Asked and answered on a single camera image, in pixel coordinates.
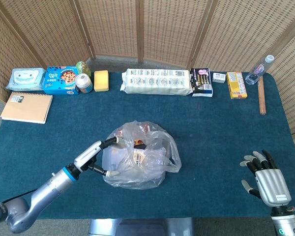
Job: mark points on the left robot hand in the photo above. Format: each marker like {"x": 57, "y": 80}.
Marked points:
{"x": 88, "y": 156}

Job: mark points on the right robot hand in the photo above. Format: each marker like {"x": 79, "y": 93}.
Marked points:
{"x": 273, "y": 186}

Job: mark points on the clear plastic bag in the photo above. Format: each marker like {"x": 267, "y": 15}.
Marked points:
{"x": 142, "y": 179}

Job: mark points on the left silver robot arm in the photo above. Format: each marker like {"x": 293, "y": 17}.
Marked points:
{"x": 51, "y": 186}

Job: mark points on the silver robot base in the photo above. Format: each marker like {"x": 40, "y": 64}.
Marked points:
{"x": 103, "y": 227}

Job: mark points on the orange black snack packet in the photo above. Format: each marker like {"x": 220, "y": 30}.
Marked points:
{"x": 139, "y": 142}

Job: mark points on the reddish snack packet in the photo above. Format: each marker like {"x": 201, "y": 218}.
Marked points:
{"x": 145, "y": 127}

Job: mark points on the white lidded snack jar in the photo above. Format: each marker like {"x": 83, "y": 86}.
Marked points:
{"x": 84, "y": 83}

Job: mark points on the yellow sponge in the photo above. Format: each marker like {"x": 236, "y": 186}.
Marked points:
{"x": 101, "y": 81}

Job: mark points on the kraft spiral notebook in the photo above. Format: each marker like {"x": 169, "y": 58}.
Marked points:
{"x": 27, "y": 108}

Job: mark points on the blue table carpet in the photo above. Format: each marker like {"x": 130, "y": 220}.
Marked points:
{"x": 211, "y": 137}

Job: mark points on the blue cookie box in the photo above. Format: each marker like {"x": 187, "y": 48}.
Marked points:
{"x": 59, "y": 81}

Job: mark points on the green lidded bottle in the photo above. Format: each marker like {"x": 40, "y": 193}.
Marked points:
{"x": 83, "y": 67}

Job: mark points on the wooden stick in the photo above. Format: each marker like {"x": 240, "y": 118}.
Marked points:
{"x": 261, "y": 98}

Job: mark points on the long white tissue pack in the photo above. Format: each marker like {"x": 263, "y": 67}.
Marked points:
{"x": 155, "y": 82}

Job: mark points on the light blue wet wipes pack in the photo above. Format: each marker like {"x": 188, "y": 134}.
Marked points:
{"x": 24, "y": 78}

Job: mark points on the yellow carton box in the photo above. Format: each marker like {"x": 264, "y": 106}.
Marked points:
{"x": 236, "y": 86}

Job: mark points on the clear water bottle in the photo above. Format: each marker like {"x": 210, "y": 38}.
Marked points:
{"x": 258, "y": 70}

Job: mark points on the small white box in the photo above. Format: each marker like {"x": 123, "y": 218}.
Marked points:
{"x": 218, "y": 78}

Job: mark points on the black pink snack pack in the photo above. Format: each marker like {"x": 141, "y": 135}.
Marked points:
{"x": 202, "y": 82}

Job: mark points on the wicker folding screen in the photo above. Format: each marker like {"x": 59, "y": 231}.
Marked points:
{"x": 108, "y": 24}

